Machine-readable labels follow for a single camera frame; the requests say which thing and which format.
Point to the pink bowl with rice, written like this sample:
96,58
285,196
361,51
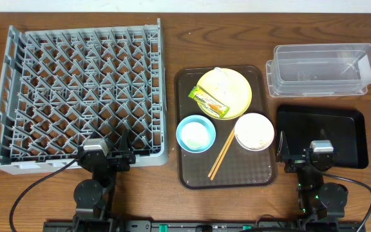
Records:
254,132

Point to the clear plastic waste bin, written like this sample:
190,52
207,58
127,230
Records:
319,70

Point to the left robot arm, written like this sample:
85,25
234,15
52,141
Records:
94,196

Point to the yellow round plate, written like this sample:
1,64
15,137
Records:
240,92

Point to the light blue bowl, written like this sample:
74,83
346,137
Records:
203,120

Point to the white tissue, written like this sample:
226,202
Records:
223,81

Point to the wooden chopstick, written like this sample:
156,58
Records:
220,154
222,158

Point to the grey plastic dishwasher rack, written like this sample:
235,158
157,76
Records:
60,87

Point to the black waste tray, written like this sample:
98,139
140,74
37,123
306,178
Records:
344,128

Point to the white plastic cup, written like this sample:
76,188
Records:
194,135

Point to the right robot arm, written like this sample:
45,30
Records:
323,203

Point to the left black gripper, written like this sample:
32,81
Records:
109,158

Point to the green snack wrapper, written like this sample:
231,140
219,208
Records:
208,103

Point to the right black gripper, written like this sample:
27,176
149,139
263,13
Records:
300,162

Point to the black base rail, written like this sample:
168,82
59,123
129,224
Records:
147,226

